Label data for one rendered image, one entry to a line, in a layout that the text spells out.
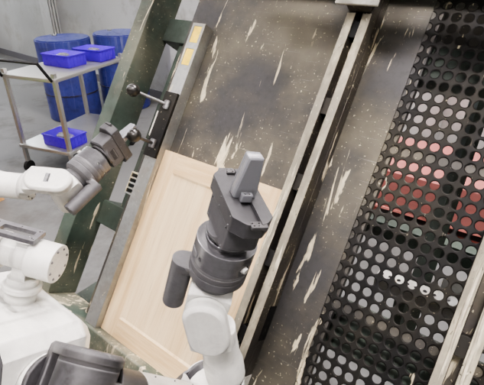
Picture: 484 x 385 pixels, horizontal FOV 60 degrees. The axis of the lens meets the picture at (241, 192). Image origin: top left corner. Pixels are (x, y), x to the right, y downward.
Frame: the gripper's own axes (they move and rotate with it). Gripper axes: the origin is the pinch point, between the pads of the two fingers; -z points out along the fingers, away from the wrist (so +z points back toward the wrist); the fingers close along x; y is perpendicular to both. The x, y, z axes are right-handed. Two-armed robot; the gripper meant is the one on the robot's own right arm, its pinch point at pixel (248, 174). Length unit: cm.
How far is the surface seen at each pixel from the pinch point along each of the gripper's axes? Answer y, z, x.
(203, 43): 16, 10, 81
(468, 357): 44, 25, -16
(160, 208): 5, 50, 54
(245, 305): 18, 46, 15
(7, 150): -74, 260, 406
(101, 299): -10, 77, 44
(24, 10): -89, 249, 885
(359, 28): 39, -11, 43
